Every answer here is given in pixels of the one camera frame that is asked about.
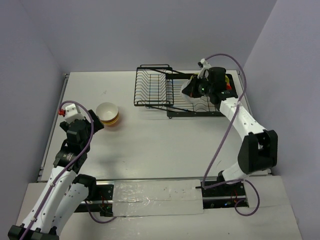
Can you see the white bowl orange yellow stripes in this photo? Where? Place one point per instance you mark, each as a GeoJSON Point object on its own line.
{"type": "Point", "coordinates": [108, 114]}

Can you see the orange plastic bowl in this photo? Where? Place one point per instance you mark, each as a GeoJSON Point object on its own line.
{"type": "Point", "coordinates": [228, 86]}

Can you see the aluminium table edge rail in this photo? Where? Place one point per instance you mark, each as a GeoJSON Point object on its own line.
{"type": "Point", "coordinates": [61, 96]}

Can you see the lime green plastic bowl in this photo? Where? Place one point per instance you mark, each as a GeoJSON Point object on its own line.
{"type": "Point", "coordinates": [227, 80]}

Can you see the black wire dish rack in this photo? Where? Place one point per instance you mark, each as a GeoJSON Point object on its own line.
{"type": "Point", "coordinates": [159, 87]}

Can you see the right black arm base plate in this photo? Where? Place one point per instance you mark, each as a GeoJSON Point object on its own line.
{"type": "Point", "coordinates": [224, 196]}

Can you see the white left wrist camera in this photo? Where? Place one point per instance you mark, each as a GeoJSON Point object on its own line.
{"type": "Point", "coordinates": [71, 113]}

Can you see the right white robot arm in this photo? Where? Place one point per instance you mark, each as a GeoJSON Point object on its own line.
{"type": "Point", "coordinates": [259, 147]}

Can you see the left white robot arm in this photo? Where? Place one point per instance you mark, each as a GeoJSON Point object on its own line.
{"type": "Point", "coordinates": [66, 187]}

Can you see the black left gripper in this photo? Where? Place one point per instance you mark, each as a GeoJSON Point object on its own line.
{"type": "Point", "coordinates": [93, 120]}

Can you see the plain white bowl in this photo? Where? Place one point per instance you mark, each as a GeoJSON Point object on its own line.
{"type": "Point", "coordinates": [192, 90]}

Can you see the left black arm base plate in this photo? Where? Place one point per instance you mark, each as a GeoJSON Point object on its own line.
{"type": "Point", "coordinates": [99, 200]}

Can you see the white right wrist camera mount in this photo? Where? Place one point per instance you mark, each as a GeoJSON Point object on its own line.
{"type": "Point", "coordinates": [204, 65]}

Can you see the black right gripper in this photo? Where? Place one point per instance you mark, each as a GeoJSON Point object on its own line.
{"type": "Point", "coordinates": [191, 89]}

